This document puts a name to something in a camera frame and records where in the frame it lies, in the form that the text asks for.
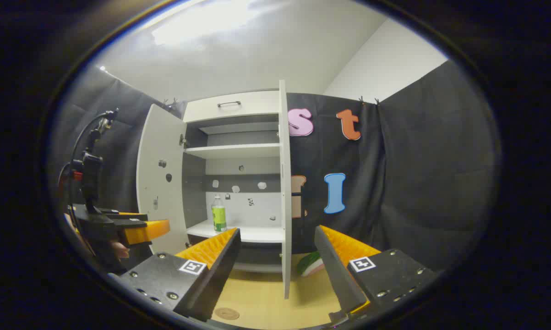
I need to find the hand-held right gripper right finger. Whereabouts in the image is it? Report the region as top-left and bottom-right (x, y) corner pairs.
(314, 225), (437, 324)

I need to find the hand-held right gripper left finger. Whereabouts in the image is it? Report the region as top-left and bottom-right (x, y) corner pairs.
(107, 228), (242, 323)

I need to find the green label clear bottle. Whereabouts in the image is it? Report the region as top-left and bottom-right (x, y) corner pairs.
(211, 195), (227, 232)

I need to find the white cabinet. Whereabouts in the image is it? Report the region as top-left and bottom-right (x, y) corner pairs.
(182, 90), (285, 274)

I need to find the white cabinet shelf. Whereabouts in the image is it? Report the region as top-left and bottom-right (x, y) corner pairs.
(187, 220), (285, 243)
(185, 143), (281, 160)

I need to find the white cabinet drawer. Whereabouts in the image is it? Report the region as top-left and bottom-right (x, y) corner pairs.
(184, 90), (280, 123)

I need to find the watermelon slice toy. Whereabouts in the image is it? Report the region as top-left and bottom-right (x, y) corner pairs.
(296, 251), (325, 277)

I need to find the black backdrop cloth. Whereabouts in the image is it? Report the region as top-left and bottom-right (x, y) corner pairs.
(49, 60), (500, 271)

